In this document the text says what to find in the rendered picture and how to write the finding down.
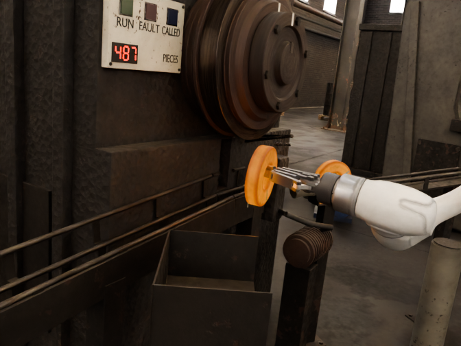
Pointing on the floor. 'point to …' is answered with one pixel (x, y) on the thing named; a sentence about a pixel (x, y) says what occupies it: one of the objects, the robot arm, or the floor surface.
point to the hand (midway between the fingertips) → (261, 169)
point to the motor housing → (300, 283)
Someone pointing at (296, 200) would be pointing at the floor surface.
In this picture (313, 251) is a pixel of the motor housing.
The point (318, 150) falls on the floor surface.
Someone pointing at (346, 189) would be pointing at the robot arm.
